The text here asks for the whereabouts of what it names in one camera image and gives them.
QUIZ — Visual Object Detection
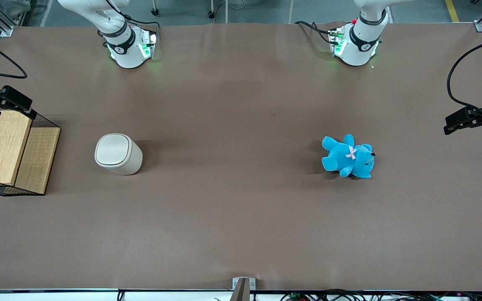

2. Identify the white lidded trash can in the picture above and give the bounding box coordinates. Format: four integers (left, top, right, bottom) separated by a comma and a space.
94, 133, 144, 176

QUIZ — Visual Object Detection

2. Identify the blue teddy bear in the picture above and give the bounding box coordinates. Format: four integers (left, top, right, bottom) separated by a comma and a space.
321, 134, 376, 179

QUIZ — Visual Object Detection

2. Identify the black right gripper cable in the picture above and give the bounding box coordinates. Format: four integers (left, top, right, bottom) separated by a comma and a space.
0, 30, 28, 79

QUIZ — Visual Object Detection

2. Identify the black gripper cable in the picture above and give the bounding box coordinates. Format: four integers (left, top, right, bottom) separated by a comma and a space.
0, 30, 28, 79
447, 33, 482, 122

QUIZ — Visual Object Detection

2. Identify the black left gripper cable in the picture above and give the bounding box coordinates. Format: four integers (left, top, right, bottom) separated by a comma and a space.
447, 33, 482, 122

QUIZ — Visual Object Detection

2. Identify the wire shelf with wooden boards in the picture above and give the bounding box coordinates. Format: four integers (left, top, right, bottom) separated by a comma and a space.
0, 107, 62, 197

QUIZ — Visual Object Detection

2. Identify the black right arm base cable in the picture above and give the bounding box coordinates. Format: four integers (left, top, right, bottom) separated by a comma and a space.
106, 0, 161, 28

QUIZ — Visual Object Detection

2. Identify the black arm base cable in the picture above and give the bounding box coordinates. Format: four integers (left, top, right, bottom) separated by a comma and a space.
106, 0, 161, 28
294, 20, 335, 45

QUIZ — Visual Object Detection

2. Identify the black left arm base cable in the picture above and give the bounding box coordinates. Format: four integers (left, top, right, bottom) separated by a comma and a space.
294, 20, 335, 45

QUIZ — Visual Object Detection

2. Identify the tangled black cable bundle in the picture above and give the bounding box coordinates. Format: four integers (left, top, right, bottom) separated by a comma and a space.
280, 288, 482, 301

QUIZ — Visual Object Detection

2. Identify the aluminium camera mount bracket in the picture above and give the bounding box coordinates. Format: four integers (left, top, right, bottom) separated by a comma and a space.
229, 277, 256, 301

